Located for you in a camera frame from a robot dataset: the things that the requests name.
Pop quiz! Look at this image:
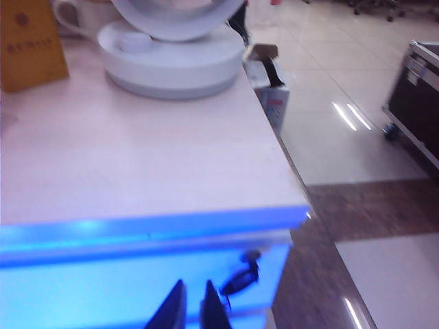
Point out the black flight case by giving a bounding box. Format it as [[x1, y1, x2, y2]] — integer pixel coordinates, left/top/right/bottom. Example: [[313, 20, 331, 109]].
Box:
[[382, 39, 439, 172]]

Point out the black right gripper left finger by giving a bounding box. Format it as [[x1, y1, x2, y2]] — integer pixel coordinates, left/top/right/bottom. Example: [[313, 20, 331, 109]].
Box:
[[143, 279, 188, 329]]

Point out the white mug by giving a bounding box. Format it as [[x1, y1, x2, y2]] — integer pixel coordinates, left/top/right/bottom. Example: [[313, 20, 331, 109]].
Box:
[[53, 0, 119, 37]]

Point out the yellow tin box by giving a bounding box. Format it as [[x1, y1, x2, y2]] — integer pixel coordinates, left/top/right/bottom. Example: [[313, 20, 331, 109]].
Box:
[[0, 0, 69, 93]]

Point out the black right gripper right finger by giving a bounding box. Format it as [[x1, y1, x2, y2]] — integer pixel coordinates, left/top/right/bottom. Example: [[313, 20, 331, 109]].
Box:
[[200, 280, 233, 329]]

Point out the white desk fan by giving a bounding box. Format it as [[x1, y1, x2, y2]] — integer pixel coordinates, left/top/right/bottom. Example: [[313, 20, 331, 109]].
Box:
[[97, 0, 248, 100]]

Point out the white cardboard box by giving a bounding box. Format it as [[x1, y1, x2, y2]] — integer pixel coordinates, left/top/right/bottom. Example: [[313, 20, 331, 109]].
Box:
[[243, 43, 292, 133]]

